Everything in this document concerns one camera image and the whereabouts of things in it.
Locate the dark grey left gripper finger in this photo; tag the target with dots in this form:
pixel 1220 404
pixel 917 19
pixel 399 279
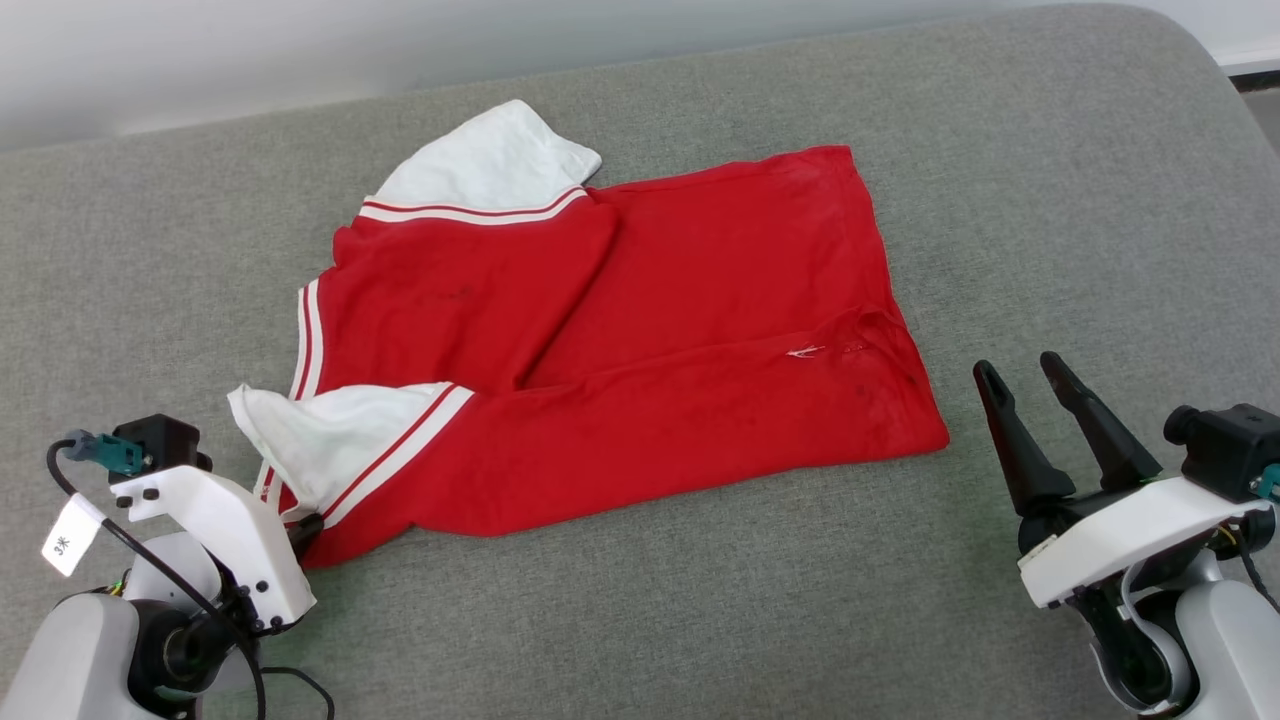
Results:
pixel 307 530

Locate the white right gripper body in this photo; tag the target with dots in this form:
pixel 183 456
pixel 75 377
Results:
pixel 1130 540

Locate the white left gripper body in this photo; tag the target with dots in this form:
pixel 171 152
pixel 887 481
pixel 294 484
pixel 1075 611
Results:
pixel 240 540

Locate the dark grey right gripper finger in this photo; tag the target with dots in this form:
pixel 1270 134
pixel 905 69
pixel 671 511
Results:
pixel 1025 460
pixel 1110 445

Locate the red and white shirt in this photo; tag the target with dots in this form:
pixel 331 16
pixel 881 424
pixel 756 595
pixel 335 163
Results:
pixel 680 350

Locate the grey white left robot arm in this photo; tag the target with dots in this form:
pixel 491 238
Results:
pixel 80 660

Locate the grey fabric sofa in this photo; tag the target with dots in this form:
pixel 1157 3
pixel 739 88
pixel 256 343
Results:
pixel 640 620

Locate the white baseboard strip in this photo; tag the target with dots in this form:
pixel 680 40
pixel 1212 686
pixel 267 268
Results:
pixel 1255 62

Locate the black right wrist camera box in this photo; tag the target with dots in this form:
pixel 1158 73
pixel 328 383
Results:
pixel 1225 445

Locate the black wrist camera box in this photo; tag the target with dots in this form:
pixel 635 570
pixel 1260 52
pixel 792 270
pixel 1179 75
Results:
pixel 1225 445
pixel 165 440

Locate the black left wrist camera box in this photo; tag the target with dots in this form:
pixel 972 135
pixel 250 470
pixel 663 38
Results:
pixel 165 440

